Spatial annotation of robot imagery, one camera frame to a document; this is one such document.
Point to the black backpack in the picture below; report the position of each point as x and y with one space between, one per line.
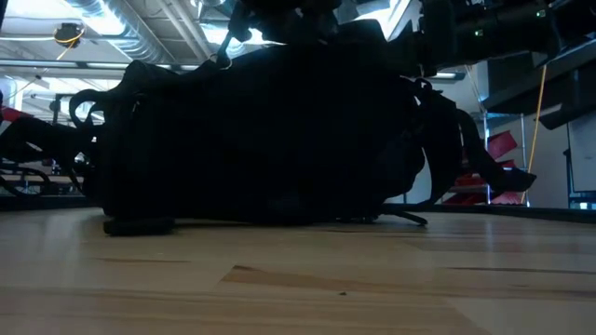
279 139

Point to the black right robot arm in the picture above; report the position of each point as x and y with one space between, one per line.
535 23

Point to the long ceiling tube light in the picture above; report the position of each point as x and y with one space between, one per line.
70 65
447 75

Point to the red panel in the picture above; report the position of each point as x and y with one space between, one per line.
500 144

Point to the silver tray rack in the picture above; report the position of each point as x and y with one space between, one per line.
486 153

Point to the whiteboard on stand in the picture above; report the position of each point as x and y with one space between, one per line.
584 153

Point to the red box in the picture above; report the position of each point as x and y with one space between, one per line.
11 114

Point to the wooden workbench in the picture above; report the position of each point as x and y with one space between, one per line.
32 179

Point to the silver ribbed ceiling duct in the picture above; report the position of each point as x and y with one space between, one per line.
135 32

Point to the black metal workstation frame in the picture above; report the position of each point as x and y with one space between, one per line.
56 107

